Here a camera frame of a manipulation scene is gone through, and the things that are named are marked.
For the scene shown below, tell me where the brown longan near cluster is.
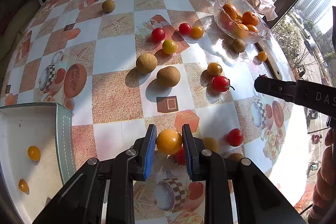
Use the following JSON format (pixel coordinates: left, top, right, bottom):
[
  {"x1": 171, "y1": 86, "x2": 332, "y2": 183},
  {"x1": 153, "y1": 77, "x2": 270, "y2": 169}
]
[{"x1": 202, "y1": 137, "x2": 219, "y2": 153}]

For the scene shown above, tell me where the glass fruit bowl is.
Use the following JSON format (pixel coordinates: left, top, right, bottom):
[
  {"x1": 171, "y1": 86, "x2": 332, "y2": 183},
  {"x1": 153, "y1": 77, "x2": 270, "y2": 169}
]
[{"x1": 214, "y1": 0, "x2": 270, "y2": 44}]

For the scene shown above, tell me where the yellow tomato beside red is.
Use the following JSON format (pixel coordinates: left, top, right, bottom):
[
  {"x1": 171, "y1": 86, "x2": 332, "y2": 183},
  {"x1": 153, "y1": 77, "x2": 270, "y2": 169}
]
[{"x1": 190, "y1": 26, "x2": 204, "y2": 39}]

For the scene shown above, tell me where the right hand bare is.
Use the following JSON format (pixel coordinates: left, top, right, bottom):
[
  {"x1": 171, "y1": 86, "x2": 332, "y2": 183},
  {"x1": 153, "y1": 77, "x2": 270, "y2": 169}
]
[{"x1": 307, "y1": 129, "x2": 335, "y2": 223}]

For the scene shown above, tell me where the yellow tomato above stemmed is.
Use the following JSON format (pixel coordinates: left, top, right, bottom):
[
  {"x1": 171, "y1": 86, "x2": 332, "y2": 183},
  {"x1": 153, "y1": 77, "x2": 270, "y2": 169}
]
[{"x1": 207, "y1": 63, "x2": 223, "y2": 77}]

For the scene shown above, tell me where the red tomato upper right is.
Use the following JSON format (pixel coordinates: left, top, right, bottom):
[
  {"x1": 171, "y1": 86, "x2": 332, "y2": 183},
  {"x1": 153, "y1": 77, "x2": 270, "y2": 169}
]
[{"x1": 178, "y1": 23, "x2": 192, "y2": 35}]

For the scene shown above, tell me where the red tomato near cluster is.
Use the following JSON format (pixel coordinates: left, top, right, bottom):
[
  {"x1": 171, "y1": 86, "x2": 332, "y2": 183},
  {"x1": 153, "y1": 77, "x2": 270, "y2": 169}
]
[{"x1": 227, "y1": 128, "x2": 244, "y2": 147}]

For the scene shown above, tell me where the yellow cherry tomato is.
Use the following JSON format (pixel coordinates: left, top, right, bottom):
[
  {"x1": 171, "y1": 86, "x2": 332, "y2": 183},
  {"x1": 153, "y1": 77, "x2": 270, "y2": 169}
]
[
  {"x1": 27, "y1": 145, "x2": 41, "y2": 161},
  {"x1": 18, "y1": 179, "x2": 29, "y2": 194},
  {"x1": 156, "y1": 129, "x2": 182, "y2": 155}
]

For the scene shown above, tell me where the red tomato with stem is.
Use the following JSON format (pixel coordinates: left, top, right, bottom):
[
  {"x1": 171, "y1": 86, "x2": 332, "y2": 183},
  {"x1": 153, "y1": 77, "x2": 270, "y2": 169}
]
[{"x1": 211, "y1": 76, "x2": 234, "y2": 93}]

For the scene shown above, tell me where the brown longan pair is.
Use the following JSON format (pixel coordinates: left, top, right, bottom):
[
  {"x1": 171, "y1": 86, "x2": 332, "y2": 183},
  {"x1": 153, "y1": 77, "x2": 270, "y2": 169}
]
[
  {"x1": 157, "y1": 66, "x2": 181, "y2": 88},
  {"x1": 135, "y1": 53, "x2": 158, "y2": 74}
]

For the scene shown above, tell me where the white shallow tray box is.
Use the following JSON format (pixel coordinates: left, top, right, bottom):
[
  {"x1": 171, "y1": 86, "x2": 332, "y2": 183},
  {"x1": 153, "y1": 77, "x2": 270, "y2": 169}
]
[{"x1": 1, "y1": 102, "x2": 76, "y2": 223}]

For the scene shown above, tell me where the red tomato upper left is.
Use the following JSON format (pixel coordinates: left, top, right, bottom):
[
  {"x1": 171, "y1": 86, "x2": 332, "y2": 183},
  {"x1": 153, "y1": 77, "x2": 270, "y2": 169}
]
[{"x1": 151, "y1": 28, "x2": 166, "y2": 43}]

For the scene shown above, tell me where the lone brown longan far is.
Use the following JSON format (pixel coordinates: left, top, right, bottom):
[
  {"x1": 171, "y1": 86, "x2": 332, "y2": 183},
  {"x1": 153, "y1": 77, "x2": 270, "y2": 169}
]
[{"x1": 102, "y1": 0, "x2": 116, "y2": 13}]

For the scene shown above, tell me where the brown longan upper pair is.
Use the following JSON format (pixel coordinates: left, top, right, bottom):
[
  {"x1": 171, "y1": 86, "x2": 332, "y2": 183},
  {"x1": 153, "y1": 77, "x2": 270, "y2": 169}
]
[{"x1": 135, "y1": 53, "x2": 158, "y2": 74}]

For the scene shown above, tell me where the red tomato under gripper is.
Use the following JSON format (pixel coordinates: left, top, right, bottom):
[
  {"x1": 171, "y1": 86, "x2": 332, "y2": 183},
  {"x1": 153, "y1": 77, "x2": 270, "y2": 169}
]
[{"x1": 174, "y1": 146, "x2": 186, "y2": 165}]

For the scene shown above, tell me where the longan beside bowl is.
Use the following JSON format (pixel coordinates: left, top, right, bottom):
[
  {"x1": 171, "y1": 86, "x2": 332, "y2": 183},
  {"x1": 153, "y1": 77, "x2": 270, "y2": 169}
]
[{"x1": 231, "y1": 38, "x2": 246, "y2": 53}]

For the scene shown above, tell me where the checkered patterned tablecloth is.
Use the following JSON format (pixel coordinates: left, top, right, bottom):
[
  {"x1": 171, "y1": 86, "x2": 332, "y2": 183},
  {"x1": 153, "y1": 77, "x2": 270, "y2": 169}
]
[{"x1": 0, "y1": 0, "x2": 309, "y2": 224}]

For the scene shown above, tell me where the small orange tomato by spatula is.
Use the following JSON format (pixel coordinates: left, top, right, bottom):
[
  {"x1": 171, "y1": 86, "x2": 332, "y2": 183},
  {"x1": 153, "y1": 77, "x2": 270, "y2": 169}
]
[{"x1": 257, "y1": 51, "x2": 268, "y2": 62}]

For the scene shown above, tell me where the brown longan lower pair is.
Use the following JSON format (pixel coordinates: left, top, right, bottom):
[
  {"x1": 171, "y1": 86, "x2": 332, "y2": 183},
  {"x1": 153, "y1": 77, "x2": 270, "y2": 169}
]
[{"x1": 157, "y1": 66, "x2": 181, "y2": 88}]

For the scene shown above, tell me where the yellow tomato near longans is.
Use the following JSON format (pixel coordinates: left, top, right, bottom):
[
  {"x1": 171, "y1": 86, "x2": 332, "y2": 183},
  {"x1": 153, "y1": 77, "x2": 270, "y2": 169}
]
[{"x1": 162, "y1": 39, "x2": 178, "y2": 55}]

